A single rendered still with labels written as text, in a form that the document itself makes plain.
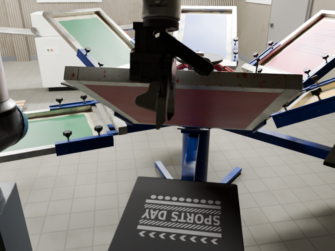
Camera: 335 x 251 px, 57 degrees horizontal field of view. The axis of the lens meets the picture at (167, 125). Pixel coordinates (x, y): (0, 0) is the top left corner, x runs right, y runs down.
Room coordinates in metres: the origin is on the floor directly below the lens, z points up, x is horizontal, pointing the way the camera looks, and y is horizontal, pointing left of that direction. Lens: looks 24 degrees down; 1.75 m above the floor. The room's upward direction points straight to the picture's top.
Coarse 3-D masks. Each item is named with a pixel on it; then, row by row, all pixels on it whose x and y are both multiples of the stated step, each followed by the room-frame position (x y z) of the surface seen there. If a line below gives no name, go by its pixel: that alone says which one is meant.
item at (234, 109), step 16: (192, 96) 0.81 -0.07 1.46; (208, 96) 0.80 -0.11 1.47; (224, 96) 0.79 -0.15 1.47; (240, 96) 0.77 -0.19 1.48; (256, 96) 0.76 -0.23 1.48; (272, 96) 0.75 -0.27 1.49; (192, 112) 1.03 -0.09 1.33; (208, 112) 1.01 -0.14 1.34; (224, 112) 0.98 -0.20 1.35; (240, 112) 0.96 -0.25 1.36; (256, 112) 0.94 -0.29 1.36; (240, 128) 1.31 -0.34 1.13
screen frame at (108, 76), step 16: (64, 80) 0.76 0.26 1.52; (80, 80) 0.76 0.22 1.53; (96, 80) 0.75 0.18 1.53; (112, 80) 0.75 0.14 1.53; (128, 80) 0.74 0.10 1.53; (176, 80) 0.73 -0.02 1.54; (192, 80) 0.72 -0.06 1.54; (208, 80) 0.72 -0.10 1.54; (224, 80) 0.71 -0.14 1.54; (240, 80) 0.71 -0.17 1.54; (256, 80) 0.70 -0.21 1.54; (272, 80) 0.70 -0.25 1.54; (288, 80) 0.69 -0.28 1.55; (96, 96) 0.91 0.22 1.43; (288, 96) 0.74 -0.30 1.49; (272, 112) 0.92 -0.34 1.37; (224, 128) 1.35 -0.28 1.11
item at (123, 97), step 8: (96, 88) 0.82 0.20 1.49; (104, 88) 0.81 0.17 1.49; (112, 88) 0.80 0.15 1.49; (120, 88) 0.80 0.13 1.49; (128, 88) 0.79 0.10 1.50; (136, 88) 0.78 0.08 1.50; (144, 88) 0.78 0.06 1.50; (104, 96) 0.90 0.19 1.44; (112, 96) 0.89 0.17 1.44; (120, 96) 0.88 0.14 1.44; (128, 96) 0.87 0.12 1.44; (136, 96) 0.87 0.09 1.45; (176, 96) 0.83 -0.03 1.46; (112, 104) 1.01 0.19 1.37; (120, 104) 1.00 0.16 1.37; (128, 104) 0.98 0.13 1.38; (176, 104) 0.93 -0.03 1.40; (128, 112) 1.13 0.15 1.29; (136, 112) 1.12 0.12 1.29; (144, 112) 1.10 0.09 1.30; (152, 112) 1.09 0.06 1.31; (176, 112) 1.05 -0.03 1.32; (184, 112) 1.04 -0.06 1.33; (136, 120) 1.31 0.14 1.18; (144, 120) 1.29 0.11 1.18; (152, 120) 1.28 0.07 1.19; (176, 120) 1.22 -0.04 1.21; (184, 120) 1.21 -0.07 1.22
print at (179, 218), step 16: (144, 208) 0.96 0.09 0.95; (160, 208) 0.96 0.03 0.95; (176, 208) 0.96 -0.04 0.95; (192, 208) 0.96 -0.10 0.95; (208, 208) 0.96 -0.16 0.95; (144, 224) 0.88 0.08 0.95; (160, 224) 0.88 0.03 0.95; (176, 224) 0.88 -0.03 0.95; (192, 224) 0.88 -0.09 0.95; (208, 224) 0.88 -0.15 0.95; (176, 240) 0.80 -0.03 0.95; (192, 240) 0.80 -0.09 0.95; (208, 240) 0.80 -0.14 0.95
